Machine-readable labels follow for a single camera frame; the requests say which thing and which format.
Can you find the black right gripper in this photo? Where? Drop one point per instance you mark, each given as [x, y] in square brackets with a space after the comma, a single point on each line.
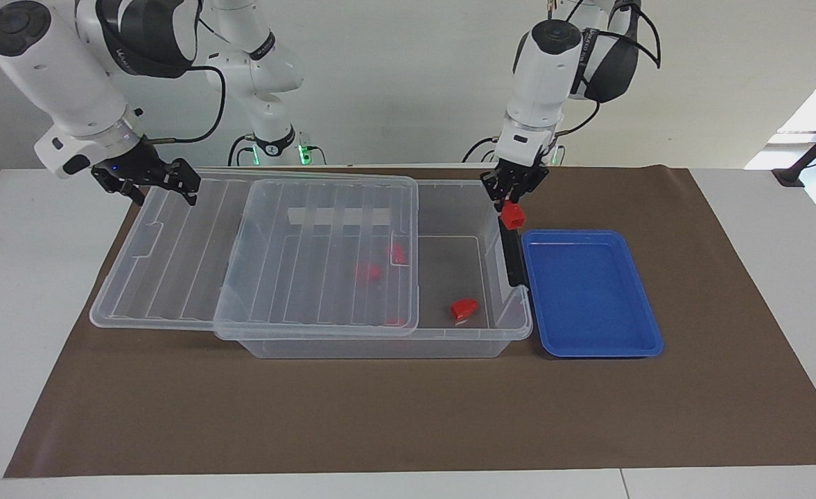
[148, 170]

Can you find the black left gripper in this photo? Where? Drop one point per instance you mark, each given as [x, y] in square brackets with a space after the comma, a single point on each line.
[515, 180]

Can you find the clear ribbed plastic lid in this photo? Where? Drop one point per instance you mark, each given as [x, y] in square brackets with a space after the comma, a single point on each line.
[165, 263]

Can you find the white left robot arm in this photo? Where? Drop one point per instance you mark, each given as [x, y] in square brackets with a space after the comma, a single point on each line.
[543, 76]

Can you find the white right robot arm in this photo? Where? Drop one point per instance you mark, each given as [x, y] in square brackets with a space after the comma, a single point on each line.
[61, 69]

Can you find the blue plastic tray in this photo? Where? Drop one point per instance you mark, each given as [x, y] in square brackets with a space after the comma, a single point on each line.
[588, 291]

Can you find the clear plastic storage box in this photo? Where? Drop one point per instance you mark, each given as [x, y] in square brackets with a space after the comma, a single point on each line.
[380, 348]

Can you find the brown table mat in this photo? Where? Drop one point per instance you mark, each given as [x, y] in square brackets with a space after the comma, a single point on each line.
[380, 416]

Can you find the black stand with pole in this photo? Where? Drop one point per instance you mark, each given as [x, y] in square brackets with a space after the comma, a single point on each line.
[789, 177]

